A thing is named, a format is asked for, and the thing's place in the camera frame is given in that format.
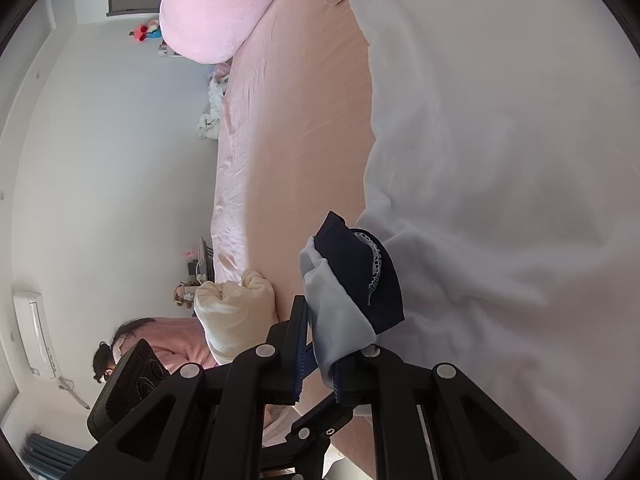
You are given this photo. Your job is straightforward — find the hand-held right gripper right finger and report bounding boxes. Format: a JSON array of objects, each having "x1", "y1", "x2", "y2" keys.
[{"x1": 332, "y1": 345, "x2": 576, "y2": 480}]

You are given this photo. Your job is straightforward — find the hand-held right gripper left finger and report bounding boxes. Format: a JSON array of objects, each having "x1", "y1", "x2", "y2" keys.
[{"x1": 92, "y1": 295, "x2": 310, "y2": 480}]

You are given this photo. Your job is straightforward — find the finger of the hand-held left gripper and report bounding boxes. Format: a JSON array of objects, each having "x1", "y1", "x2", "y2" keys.
[{"x1": 285, "y1": 392, "x2": 356, "y2": 461}]

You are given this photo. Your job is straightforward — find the white shirt with navy hem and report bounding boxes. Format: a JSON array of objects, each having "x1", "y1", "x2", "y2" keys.
[{"x1": 299, "y1": 0, "x2": 640, "y2": 480}]

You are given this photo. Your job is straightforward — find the person's body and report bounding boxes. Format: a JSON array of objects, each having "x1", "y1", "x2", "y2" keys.
[{"x1": 92, "y1": 316, "x2": 221, "y2": 396}]

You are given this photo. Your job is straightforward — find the cream folded garment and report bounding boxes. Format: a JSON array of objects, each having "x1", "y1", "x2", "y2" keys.
[{"x1": 192, "y1": 268, "x2": 281, "y2": 366}]

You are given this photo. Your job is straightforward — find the white air conditioner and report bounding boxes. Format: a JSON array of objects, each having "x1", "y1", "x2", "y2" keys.
[{"x1": 12, "y1": 290, "x2": 63, "y2": 381}]

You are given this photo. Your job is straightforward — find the grey radiator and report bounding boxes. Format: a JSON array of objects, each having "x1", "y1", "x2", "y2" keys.
[{"x1": 22, "y1": 432, "x2": 93, "y2": 476}]

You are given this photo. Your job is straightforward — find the bed with pink sheet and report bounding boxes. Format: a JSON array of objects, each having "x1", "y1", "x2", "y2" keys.
[{"x1": 210, "y1": 0, "x2": 426, "y2": 480}]

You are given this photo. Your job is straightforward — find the white crumpled cloth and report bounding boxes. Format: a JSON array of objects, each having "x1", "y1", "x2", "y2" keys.
[{"x1": 195, "y1": 72, "x2": 233, "y2": 141}]

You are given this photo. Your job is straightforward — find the red and blue plush doll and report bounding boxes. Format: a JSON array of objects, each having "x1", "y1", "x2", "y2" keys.
[{"x1": 129, "y1": 19, "x2": 166, "y2": 43}]

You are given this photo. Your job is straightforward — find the pink rolled duvet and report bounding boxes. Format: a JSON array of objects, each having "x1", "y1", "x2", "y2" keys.
[{"x1": 159, "y1": 0, "x2": 306, "y2": 65}]

